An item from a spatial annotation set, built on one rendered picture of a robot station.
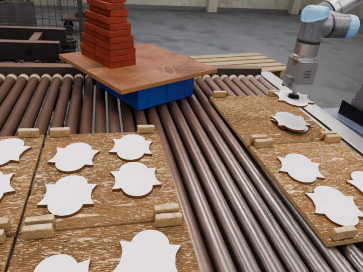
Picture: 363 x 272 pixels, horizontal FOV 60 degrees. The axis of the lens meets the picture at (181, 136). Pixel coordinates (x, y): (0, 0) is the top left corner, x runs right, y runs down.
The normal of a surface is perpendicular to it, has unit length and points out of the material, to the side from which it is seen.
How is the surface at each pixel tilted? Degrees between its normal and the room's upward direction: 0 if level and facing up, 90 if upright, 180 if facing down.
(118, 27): 90
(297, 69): 90
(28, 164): 0
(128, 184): 0
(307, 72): 90
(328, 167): 0
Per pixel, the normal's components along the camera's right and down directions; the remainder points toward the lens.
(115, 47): 0.68, 0.40
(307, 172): 0.07, -0.87
